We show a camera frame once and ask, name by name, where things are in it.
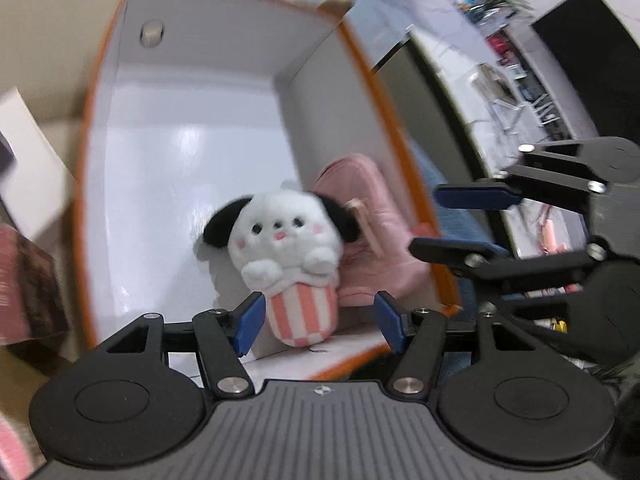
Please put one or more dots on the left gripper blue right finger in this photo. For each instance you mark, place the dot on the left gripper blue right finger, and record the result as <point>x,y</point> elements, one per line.
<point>417,338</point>

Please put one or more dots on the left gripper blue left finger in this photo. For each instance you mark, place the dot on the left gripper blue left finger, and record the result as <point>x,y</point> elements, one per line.
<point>223,337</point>

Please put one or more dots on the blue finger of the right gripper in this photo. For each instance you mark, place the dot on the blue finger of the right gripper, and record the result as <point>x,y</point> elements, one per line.
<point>483,261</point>
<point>475,195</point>

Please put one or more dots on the pink plush pouch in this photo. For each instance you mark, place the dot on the pink plush pouch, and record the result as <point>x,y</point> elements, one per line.
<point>379,258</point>

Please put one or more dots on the white dog plush toy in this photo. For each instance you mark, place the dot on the white dog plush toy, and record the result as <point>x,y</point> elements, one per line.
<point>288,246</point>

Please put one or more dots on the maroon patterned box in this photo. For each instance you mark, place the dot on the maroon patterned box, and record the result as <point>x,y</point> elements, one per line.
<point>31,302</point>

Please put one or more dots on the black square gift box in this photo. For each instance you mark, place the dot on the black square gift box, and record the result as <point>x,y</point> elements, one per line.
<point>7,157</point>

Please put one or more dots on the white tv cabinet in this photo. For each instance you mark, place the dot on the white tv cabinet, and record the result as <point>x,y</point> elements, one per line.
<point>503,40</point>

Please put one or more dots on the marble coffee table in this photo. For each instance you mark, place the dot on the marble coffee table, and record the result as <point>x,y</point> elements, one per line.
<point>443,101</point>

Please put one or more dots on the black television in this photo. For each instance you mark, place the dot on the black television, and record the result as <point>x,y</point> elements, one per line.
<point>600,59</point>

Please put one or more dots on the white flat box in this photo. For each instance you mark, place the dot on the white flat box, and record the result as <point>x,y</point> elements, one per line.
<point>38,190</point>

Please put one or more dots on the orange cardboard box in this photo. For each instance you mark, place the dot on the orange cardboard box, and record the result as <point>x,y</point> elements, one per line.
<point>194,103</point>

